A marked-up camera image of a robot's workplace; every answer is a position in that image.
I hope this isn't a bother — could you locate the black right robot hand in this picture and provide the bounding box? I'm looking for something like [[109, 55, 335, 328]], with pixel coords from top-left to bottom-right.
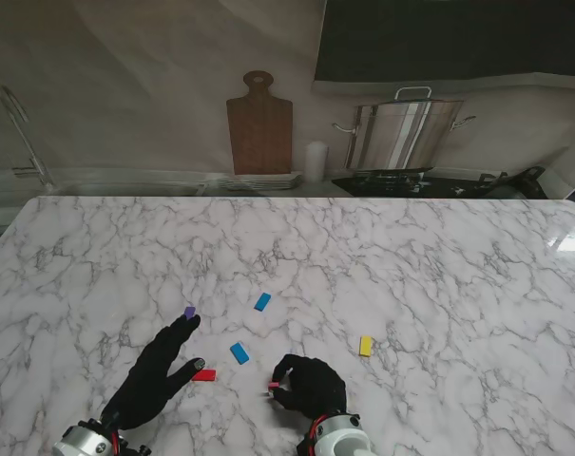
[[271, 353, 349, 422]]

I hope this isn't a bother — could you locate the black frying pan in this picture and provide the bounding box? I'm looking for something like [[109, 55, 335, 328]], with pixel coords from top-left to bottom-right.
[[479, 165, 549, 200]]

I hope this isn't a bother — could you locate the black gas stove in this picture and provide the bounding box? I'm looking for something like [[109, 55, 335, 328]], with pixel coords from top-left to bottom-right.
[[332, 168, 492, 199]]

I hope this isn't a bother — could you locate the dark range hood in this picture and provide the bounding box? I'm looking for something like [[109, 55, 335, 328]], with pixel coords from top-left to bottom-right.
[[314, 0, 575, 82]]

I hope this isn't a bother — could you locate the white cylindrical candle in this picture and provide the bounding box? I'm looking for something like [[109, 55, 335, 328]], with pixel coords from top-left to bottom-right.
[[304, 141, 330, 183]]

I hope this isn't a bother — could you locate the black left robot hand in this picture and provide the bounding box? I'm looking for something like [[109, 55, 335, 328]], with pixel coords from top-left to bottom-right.
[[100, 313, 206, 430]]

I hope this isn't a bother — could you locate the large steel stock pot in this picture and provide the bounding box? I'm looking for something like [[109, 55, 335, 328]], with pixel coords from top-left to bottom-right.
[[333, 85, 477, 171]]

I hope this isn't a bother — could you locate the steel kitchen sink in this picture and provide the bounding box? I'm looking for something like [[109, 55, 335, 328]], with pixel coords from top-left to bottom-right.
[[48, 182, 207, 197]]

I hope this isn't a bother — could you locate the stack of white plates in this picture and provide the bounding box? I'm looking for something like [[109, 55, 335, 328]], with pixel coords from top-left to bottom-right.
[[218, 171, 303, 192]]

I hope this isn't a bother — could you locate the brown wooden cutting board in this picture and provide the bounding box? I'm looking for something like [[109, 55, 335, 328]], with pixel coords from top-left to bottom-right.
[[225, 70, 295, 176]]

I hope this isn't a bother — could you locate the chrome kitchen faucet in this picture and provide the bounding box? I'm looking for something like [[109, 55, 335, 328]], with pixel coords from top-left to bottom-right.
[[0, 84, 55, 191]]

